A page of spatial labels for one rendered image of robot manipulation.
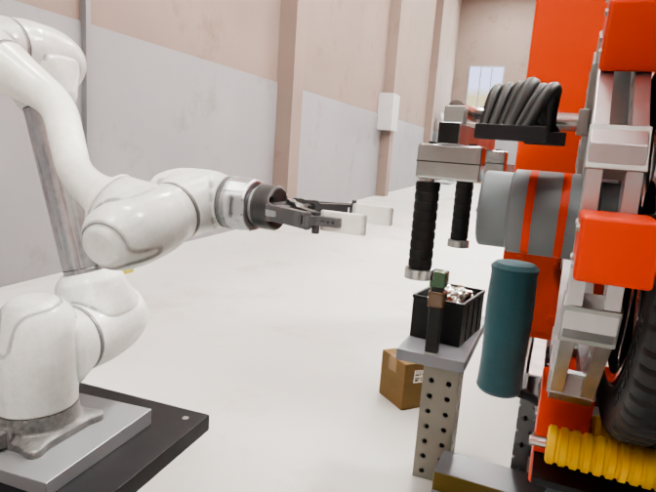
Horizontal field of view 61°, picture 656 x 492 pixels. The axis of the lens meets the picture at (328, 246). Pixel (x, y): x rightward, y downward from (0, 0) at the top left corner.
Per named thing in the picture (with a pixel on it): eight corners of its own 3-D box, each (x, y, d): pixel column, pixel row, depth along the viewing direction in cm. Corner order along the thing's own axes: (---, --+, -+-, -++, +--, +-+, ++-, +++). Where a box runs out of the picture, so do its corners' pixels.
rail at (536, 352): (546, 460, 144) (558, 381, 140) (509, 450, 148) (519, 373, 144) (557, 278, 369) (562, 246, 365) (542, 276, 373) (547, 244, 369)
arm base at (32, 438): (-55, 448, 105) (-58, 421, 104) (44, 399, 125) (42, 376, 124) (14, 472, 98) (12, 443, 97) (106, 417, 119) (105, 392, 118)
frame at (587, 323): (598, 462, 68) (678, -9, 58) (541, 447, 71) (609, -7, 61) (584, 335, 118) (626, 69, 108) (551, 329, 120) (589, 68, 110)
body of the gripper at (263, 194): (269, 225, 98) (317, 231, 95) (244, 230, 90) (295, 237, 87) (271, 183, 97) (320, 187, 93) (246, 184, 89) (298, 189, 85)
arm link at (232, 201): (214, 231, 92) (244, 235, 90) (216, 176, 91) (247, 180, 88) (242, 225, 101) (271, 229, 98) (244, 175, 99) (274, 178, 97)
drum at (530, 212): (613, 272, 83) (629, 178, 80) (469, 253, 91) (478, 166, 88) (606, 258, 96) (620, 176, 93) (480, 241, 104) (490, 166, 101)
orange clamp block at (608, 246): (641, 275, 64) (653, 292, 55) (568, 266, 67) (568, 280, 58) (652, 215, 62) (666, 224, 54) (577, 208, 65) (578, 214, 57)
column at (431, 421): (445, 484, 159) (462, 347, 152) (412, 474, 163) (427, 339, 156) (452, 468, 169) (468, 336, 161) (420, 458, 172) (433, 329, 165)
